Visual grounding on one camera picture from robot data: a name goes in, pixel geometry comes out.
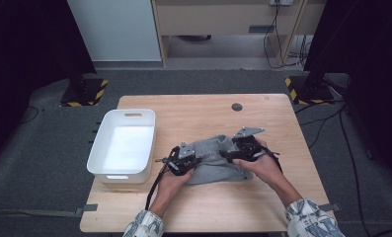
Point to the black curtain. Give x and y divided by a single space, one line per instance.
364 49
29 49

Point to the grey desk label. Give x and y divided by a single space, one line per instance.
261 28

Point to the white power strip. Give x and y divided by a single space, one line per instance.
280 2

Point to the round grey table grommet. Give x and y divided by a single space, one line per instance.
237 107

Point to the light wooden desk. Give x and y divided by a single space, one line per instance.
216 19

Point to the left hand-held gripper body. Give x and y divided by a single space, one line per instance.
182 164

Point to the black tape floor marks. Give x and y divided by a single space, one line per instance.
94 131

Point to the white plastic bin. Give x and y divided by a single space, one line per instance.
124 148

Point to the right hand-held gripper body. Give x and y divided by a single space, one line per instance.
246 148

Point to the striped black stand base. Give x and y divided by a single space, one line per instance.
85 94
310 92

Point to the grey shorts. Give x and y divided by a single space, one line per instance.
213 168

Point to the grey tape strip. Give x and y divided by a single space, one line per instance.
90 207
331 207

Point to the person's left hand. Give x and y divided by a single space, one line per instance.
169 187

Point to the white cabinet panel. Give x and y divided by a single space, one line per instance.
114 29

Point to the person's right hand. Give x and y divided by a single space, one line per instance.
264 169

